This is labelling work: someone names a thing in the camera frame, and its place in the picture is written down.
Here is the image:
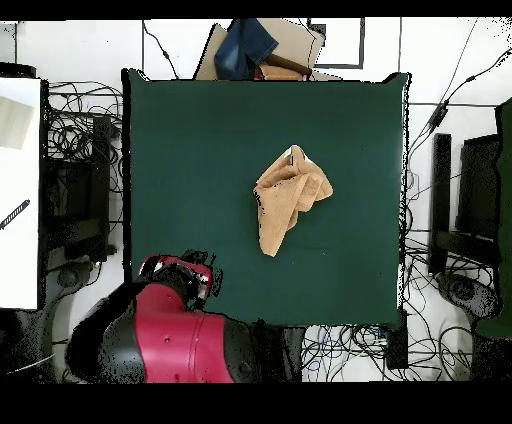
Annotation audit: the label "tan terry towel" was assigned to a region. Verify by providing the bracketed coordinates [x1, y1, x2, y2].
[252, 144, 334, 258]

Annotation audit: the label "dark green table cloth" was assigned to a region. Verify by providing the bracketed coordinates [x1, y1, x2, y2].
[121, 67, 411, 329]

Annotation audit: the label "dark brown garment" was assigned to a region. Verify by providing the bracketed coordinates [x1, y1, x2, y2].
[263, 52, 314, 78]

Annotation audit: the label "blue jeans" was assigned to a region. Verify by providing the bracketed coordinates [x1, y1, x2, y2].
[213, 17, 280, 81]

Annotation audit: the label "black equipment rack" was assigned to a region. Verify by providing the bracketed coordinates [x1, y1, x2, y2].
[41, 113, 115, 265]

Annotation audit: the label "brown cardboard box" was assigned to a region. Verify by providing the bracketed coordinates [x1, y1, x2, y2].
[193, 17, 343, 82]

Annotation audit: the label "black rectangular box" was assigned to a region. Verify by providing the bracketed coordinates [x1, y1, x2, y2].
[385, 309, 409, 371]

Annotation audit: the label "black striped pen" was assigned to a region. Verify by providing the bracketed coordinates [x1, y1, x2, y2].
[0, 198, 32, 231]

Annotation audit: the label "white desk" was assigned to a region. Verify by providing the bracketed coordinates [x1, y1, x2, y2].
[0, 77, 43, 311]

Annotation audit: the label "dark green fabric furniture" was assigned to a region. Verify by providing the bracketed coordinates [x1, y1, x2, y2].
[475, 97, 512, 341]

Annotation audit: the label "beige paper sheet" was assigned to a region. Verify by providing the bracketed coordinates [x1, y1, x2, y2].
[0, 95, 35, 151]

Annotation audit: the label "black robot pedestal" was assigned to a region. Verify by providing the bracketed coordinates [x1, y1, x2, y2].
[255, 319, 307, 383]

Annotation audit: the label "black metal frame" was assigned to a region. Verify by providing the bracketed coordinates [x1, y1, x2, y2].
[427, 132, 501, 277]

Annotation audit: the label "black cable with adapter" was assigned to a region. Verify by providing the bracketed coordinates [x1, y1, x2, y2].
[407, 47, 512, 161]

